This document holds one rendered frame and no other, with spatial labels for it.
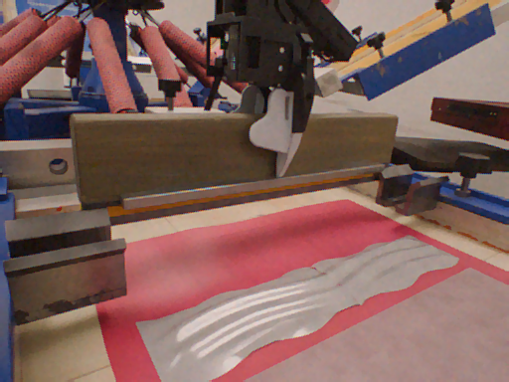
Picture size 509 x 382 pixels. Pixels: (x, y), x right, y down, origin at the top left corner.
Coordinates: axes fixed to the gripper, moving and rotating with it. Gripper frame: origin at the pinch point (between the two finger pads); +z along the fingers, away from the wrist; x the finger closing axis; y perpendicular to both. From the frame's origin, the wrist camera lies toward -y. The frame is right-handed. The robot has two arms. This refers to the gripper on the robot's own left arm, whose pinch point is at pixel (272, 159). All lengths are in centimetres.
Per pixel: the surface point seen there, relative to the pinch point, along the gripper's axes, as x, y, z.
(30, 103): -89, 22, 4
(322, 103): -197, -199, 15
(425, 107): -100, -200, 6
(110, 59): -51, 7, -10
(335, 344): 17.3, 5.6, 9.7
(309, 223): -0.5, -7.7, 9.8
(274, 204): -8.2, -7.4, 9.8
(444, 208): 8.3, -25.3, 7.1
